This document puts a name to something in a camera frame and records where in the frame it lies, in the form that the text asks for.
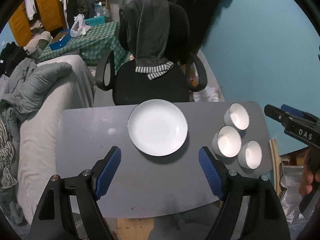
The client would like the white plate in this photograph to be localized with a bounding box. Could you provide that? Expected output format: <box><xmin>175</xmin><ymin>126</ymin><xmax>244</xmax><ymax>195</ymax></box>
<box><xmin>127</xmin><ymin>99</ymin><xmax>188</xmax><ymax>157</ymax></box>

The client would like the right hand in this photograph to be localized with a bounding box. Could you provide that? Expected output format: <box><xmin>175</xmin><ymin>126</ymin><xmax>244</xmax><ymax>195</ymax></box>
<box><xmin>299</xmin><ymin>147</ymin><xmax>319</xmax><ymax>196</ymax></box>

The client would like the white ribbed ramekin far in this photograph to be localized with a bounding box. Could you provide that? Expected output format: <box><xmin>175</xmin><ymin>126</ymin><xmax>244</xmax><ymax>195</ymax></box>
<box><xmin>223</xmin><ymin>103</ymin><xmax>250</xmax><ymax>131</ymax></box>

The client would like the white ribbed ramekin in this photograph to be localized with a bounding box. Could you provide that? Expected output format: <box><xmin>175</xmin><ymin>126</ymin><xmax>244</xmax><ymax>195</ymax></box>
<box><xmin>223</xmin><ymin>103</ymin><xmax>250</xmax><ymax>131</ymax></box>
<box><xmin>238</xmin><ymin>140</ymin><xmax>262</xmax><ymax>170</ymax></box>
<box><xmin>212</xmin><ymin>126</ymin><xmax>242</xmax><ymax>158</ymax></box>

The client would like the white ribbed ramekin near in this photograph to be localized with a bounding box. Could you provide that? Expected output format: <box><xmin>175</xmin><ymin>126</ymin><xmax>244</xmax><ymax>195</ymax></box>
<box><xmin>238</xmin><ymin>140</ymin><xmax>262</xmax><ymax>170</ymax></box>

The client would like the grey bed mattress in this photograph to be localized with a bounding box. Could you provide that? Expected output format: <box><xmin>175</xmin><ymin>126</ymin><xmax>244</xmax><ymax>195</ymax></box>
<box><xmin>17</xmin><ymin>55</ymin><xmax>95</xmax><ymax>224</ymax></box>

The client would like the white ribbed ramekin middle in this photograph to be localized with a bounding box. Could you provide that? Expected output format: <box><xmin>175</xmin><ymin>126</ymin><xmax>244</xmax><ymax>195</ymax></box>
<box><xmin>212</xmin><ymin>126</ymin><xmax>242</xmax><ymax>158</ymax></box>

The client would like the striped garment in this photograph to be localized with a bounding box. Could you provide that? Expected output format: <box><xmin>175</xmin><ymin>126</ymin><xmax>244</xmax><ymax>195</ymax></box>
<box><xmin>0</xmin><ymin>120</ymin><xmax>17</xmax><ymax>189</ymax></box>

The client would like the black office chair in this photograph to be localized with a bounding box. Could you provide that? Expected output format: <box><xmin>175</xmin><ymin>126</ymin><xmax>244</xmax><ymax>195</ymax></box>
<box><xmin>95</xmin><ymin>4</ymin><xmax>208</xmax><ymax>105</ymax></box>

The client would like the grey duvet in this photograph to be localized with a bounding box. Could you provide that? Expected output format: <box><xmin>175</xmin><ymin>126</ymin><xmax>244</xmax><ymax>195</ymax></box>
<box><xmin>0</xmin><ymin>57</ymin><xmax>73</xmax><ymax>140</ymax></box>

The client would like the blue box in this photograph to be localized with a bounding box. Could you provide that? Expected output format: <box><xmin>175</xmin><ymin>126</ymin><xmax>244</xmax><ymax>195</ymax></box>
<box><xmin>49</xmin><ymin>29</ymin><xmax>71</xmax><ymax>51</ymax></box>

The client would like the green checkered tablecloth table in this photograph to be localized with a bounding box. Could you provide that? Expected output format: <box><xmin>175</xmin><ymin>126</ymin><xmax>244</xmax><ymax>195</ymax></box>
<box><xmin>38</xmin><ymin>22</ymin><xmax>129</xmax><ymax>70</ymax></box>

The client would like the dark grey hoodie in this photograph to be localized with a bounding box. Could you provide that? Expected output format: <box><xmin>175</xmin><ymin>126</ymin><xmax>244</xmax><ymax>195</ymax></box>
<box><xmin>119</xmin><ymin>0</ymin><xmax>174</xmax><ymax>80</ymax></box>

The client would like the white plastic bag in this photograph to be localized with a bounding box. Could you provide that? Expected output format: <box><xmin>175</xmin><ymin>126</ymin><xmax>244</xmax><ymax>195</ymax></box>
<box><xmin>70</xmin><ymin>14</ymin><xmax>91</xmax><ymax>37</ymax></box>

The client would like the orange wardrobe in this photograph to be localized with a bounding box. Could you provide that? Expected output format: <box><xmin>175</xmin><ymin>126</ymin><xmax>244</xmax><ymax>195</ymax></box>
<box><xmin>8</xmin><ymin>0</ymin><xmax>67</xmax><ymax>46</ymax></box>

